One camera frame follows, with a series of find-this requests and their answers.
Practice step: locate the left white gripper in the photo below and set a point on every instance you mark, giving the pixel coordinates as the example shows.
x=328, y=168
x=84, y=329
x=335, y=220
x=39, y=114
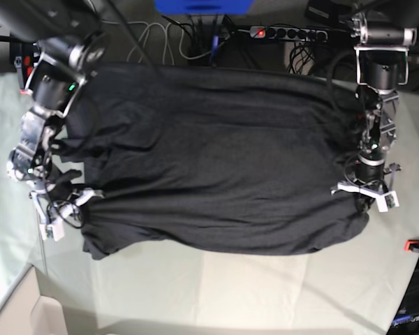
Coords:
x=367, y=181

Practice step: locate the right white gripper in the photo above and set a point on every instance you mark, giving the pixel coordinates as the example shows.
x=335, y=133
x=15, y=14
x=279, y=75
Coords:
x=55, y=212

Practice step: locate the dark grey t-shirt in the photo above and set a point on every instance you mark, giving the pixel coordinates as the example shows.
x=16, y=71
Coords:
x=221, y=160

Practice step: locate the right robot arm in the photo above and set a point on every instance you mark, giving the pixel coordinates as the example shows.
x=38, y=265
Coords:
x=71, y=42

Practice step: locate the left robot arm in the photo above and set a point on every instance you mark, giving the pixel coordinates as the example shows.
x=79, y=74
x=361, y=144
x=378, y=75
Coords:
x=384, y=32

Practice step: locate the light green tablecloth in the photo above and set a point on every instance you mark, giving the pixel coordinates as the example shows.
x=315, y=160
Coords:
x=166, y=288

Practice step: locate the red clamp left corner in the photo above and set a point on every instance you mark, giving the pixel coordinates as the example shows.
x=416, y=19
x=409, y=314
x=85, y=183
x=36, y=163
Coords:
x=24, y=66

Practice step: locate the beige cardboard box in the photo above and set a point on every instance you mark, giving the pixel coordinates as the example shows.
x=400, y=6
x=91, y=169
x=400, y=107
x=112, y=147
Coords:
x=24, y=310

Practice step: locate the blue plastic bin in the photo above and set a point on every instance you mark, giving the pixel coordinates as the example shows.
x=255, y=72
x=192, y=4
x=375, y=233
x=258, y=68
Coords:
x=210, y=7

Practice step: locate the black power strip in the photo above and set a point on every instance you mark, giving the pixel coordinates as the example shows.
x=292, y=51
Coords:
x=288, y=34

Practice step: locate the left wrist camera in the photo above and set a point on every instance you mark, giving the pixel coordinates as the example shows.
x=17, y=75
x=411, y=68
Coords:
x=387, y=201

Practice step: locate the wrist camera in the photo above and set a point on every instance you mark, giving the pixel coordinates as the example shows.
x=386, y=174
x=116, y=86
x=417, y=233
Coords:
x=52, y=231
x=387, y=201

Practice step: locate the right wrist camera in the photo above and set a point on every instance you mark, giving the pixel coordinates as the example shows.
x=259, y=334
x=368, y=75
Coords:
x=52, y=231

